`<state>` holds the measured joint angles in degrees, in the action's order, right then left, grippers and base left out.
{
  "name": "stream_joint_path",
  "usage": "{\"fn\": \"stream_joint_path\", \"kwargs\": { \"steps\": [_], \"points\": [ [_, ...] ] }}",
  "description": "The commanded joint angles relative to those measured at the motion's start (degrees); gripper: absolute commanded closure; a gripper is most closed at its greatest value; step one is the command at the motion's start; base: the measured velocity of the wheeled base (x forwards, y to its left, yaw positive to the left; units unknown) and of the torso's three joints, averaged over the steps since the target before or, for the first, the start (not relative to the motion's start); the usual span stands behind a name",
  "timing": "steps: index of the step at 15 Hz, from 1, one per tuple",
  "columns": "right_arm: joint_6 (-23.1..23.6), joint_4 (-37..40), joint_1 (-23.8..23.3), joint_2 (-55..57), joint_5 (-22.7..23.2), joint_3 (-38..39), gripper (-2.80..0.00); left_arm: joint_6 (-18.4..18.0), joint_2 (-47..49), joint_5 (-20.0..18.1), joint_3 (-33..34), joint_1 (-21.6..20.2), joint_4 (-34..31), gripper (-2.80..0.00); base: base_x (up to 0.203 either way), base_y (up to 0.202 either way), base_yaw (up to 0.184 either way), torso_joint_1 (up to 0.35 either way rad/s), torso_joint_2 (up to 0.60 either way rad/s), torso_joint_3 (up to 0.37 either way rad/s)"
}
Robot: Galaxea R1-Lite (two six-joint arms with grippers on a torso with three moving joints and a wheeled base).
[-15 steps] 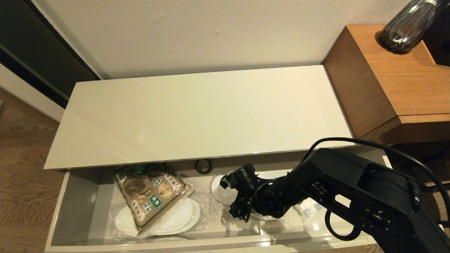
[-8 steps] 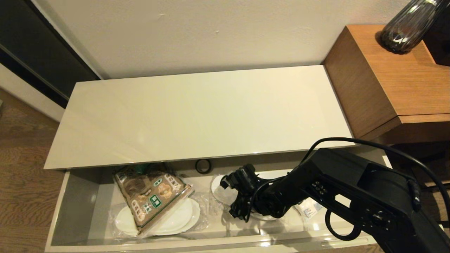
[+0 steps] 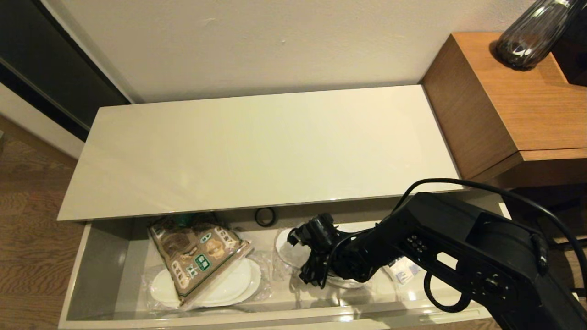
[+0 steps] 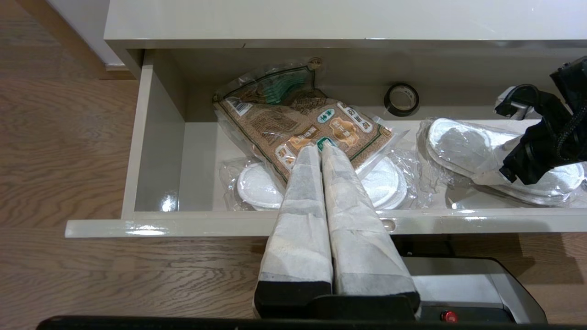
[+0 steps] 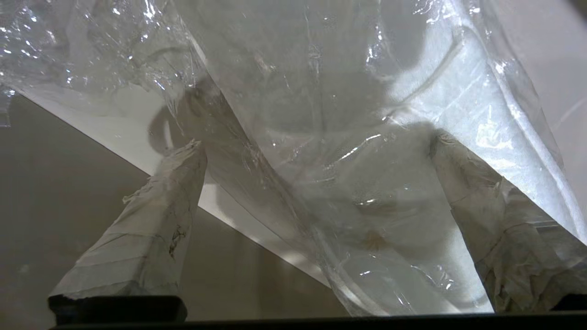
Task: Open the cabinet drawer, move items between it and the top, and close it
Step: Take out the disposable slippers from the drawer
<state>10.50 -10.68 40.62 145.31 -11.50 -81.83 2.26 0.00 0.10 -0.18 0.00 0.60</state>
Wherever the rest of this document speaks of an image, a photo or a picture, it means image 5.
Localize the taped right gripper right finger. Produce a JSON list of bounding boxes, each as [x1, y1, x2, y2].
[[429, 131, 587, 314]]

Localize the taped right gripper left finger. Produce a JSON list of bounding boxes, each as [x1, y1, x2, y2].
[[48, 140, 208, 324]]

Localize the white slippers with paper tag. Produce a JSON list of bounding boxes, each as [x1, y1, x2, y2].
[[0, 0, 587, 317]]

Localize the cream white drawer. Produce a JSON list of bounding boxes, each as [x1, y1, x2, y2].
[[0, 87, 349, 317]]

